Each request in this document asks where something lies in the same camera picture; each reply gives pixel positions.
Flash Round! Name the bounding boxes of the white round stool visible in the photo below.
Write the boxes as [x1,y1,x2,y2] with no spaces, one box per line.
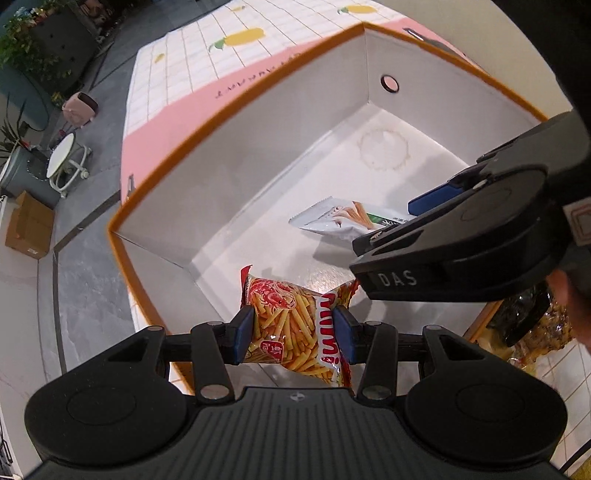
[46,132,92,199]

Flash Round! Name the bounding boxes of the clear caramel nut bag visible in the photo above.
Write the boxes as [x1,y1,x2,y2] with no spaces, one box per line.
[474,300,574,374]

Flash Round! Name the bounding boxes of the brown cardboard carton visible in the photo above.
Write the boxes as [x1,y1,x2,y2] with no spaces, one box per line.
[5,192,55,260]

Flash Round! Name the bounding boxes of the dark drawer cabinet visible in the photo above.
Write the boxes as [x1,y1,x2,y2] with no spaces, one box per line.
[30,7,98,89]

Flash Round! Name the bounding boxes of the orange cardboard box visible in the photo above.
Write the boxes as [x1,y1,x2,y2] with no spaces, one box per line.
[109,23,544,334]

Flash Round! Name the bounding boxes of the white breadstick snack bag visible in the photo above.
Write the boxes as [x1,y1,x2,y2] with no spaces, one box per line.
[288,197,413,241]

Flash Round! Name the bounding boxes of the black green nut bag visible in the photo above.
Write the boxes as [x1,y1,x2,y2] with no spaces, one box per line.
[503,283,551,347]

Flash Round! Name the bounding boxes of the red Mimi fries bag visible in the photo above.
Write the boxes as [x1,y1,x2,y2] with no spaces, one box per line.
[240,266,359,387]

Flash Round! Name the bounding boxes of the lemon pattern tablecloth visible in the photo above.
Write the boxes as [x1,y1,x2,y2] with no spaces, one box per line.
[107,1,590,479]

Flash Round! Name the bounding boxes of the grey plant pot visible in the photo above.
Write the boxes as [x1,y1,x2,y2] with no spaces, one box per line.
[1,146,60,209]

